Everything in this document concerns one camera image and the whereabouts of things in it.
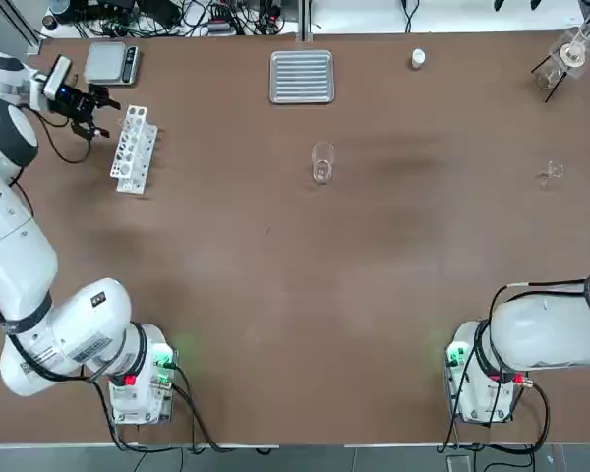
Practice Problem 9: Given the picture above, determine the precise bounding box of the ribbed metal tray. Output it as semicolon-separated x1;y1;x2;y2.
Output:
268;48;336;105

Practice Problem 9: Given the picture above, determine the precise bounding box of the black wire stand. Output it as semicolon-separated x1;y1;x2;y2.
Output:
530;46;571;103

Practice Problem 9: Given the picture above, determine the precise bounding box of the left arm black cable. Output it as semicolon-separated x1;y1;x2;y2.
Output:
29;105;94;166

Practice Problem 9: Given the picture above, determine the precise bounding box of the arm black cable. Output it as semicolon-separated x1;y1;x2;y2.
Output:
29;105;94;166
491;278;590;316

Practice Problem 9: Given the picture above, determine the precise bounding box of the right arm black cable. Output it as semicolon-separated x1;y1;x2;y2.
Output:
491;278;590;316

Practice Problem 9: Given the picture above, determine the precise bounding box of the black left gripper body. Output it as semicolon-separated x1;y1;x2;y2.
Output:
53;87;99;123

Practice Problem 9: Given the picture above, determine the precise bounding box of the silver digital scale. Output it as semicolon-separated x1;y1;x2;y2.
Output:
83;41;143;89

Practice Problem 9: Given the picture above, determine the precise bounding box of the white test tube rack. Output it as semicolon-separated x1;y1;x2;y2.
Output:
108;103;159;196

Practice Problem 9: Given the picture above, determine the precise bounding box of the clear glass beaker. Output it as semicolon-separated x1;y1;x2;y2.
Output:
311;141;336;186

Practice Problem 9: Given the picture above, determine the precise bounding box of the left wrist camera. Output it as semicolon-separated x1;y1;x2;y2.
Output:
42;55;74;100

